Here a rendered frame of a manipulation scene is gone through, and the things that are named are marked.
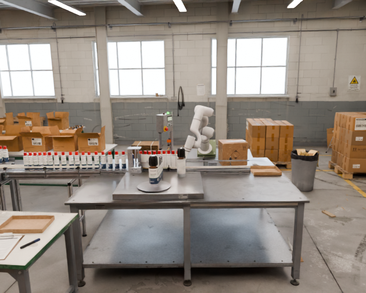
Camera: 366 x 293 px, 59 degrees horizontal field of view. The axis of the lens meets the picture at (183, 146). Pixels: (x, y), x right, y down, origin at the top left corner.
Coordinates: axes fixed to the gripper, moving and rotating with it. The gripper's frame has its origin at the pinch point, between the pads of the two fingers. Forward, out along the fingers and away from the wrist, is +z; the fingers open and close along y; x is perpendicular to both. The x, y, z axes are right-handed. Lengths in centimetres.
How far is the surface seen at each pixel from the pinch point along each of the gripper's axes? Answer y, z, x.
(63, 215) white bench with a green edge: 104, 46, -84
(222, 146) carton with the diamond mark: -18, -30, 39
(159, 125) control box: -1.7, -31.3, -37.2
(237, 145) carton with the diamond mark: -20, -36, 54
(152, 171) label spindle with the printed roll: 64, 0, -28
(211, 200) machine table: 83, 2, 28
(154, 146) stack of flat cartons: -392, 86, -44
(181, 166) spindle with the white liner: 32.2, -4.7, -2.1
